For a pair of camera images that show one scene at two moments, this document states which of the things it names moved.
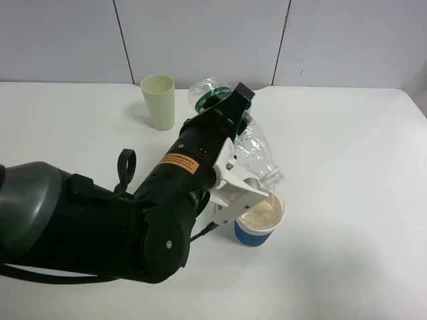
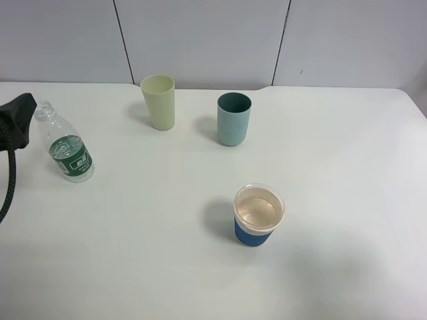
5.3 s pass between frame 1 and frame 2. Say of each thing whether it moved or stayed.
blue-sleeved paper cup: stayed
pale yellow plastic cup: stayed
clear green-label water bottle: moved
